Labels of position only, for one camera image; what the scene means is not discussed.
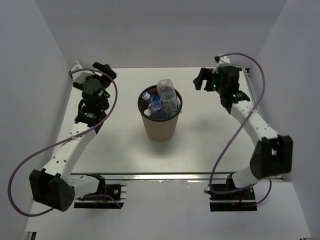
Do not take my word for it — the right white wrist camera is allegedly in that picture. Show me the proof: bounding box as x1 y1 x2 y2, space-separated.
212 55 231 74

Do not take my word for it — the brown cylindrical paper bin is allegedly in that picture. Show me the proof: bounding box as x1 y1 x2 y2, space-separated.
137 85 183 142

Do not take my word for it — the large clear bottle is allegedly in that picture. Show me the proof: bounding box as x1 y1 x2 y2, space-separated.
156 78 180 116

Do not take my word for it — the blue label bottle front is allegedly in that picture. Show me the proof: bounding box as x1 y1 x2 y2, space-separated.
143 95 171 120

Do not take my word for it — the small bottle blue cap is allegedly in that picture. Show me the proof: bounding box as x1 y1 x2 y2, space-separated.
141 91 153 103

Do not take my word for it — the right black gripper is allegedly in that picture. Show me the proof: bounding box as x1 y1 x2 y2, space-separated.
193 68 226 95

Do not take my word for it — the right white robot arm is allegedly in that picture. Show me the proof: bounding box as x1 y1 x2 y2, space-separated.
193 65 293 200

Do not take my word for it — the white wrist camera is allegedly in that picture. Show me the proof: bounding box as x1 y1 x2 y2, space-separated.
70 61 94 84
212 55 231 74

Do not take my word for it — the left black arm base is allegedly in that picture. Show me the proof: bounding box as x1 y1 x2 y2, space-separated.
69 174 127 209

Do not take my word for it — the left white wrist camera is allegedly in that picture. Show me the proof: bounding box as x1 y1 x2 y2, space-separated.
70 61 94 84

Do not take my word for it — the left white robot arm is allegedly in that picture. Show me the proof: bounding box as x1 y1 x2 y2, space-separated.
29 62 117 212

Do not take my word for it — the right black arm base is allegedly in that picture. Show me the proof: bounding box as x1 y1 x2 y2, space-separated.
203 185 257 212

